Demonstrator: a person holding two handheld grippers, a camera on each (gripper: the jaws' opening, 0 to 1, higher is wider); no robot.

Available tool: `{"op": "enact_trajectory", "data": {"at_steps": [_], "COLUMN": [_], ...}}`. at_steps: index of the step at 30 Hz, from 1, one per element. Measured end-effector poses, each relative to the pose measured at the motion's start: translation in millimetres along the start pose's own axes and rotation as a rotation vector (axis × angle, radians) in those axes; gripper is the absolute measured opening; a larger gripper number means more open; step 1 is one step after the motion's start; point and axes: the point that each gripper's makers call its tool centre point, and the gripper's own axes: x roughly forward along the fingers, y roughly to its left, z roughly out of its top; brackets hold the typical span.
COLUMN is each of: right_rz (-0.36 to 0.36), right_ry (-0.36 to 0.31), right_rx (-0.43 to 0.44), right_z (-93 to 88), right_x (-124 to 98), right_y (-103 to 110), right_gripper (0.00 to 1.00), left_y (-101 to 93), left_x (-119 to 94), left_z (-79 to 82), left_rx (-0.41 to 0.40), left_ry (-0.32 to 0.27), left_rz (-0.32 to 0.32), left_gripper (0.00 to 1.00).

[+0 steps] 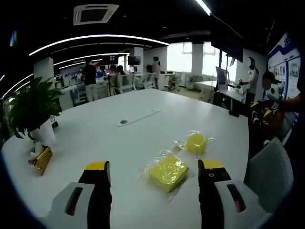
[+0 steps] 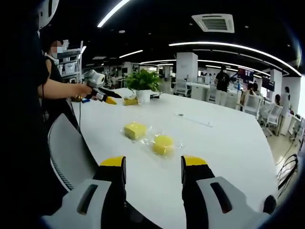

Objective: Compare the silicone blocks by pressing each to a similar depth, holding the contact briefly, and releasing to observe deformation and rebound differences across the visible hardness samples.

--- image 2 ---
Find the white mesh office chair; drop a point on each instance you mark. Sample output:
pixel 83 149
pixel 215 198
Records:
pixel 274 117
pixel 252 105
pixel 182 87

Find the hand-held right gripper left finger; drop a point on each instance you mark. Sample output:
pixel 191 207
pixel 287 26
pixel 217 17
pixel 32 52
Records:
pixel 78 207

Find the person's left hand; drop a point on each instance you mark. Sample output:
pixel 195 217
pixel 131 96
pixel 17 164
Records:
pixel 84 90

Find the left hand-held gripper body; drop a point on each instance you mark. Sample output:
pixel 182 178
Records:
pixel 94 77

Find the straight ceiling light strip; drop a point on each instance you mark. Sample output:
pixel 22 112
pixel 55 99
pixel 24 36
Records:
pixel 113 13

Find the person's dark clothed torso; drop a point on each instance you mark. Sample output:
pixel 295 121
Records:
pixel 21 119

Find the white storage shelf rack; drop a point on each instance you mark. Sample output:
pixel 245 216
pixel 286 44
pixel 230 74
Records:
pixel 70 64

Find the rectangular yellow silicone block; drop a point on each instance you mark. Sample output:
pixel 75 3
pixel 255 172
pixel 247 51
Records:
pixel 134 130

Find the yellow tissue box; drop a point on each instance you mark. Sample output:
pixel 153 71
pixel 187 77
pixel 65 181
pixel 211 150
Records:
pixel 130 101

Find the clear plastic wrapper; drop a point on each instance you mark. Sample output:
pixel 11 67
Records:
pixel 178 145
pixel 148 133

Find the dark wall display screen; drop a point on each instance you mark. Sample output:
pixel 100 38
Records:
pixel 268 84

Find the red wall display screen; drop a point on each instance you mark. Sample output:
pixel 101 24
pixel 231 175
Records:
pixel 246 74

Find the white office desk row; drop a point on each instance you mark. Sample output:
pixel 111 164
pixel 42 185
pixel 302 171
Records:
pixel 202 91

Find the short ceiling light strip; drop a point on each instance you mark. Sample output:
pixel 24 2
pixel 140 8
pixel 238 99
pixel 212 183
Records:
pixel 131 53

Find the black rounded object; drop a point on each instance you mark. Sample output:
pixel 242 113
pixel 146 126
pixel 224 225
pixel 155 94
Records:
pixel 270 205

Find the white worn device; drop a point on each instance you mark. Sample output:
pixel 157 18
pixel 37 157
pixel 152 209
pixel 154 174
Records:
pixel 47 13

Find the green plant in white pot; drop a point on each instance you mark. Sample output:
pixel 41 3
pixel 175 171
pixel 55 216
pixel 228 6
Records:
pixel 144 82

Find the small black device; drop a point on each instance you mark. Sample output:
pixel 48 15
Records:
pixel 156 94

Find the ceiling air conditioner vent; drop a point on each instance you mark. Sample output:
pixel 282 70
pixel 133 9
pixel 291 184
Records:
pixel 213 22

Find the curved ceiling light strip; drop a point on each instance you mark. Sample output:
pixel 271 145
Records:
pixel 226 45

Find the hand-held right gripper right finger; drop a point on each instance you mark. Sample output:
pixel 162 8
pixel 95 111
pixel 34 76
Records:
pixel 214 205

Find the white office chair backrest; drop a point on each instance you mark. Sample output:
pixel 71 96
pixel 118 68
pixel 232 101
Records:
pixel 66 148

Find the round yellow silicone block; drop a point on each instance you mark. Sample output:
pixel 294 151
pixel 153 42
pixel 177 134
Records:
pixel 164 145

